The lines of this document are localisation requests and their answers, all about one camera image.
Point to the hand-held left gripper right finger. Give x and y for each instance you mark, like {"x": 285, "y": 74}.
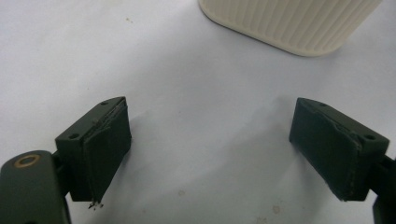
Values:
{"x": 333, "y": 149}

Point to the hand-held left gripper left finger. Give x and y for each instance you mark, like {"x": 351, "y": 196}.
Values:
{"x": 93, "y": 149}

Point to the cream pump bottle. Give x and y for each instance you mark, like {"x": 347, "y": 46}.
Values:
{"x": 295, "y": 21}

